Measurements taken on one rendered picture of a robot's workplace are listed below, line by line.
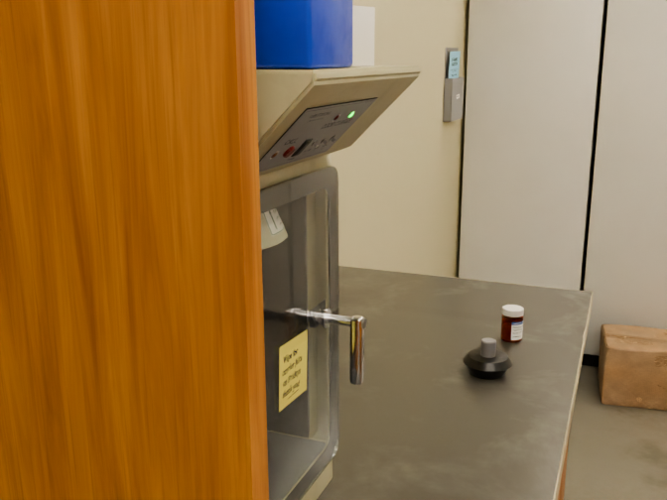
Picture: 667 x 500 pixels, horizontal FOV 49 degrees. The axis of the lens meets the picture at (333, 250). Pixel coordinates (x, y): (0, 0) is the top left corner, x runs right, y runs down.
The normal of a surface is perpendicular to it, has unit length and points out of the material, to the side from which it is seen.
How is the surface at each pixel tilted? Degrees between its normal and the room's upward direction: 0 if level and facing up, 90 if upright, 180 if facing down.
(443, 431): 0
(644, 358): 85
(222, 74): 90
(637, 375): 90
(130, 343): 90
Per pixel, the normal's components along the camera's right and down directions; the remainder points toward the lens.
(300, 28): -0.37, 0.24
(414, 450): 0.00, -0.97
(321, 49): 0.93, 0.09
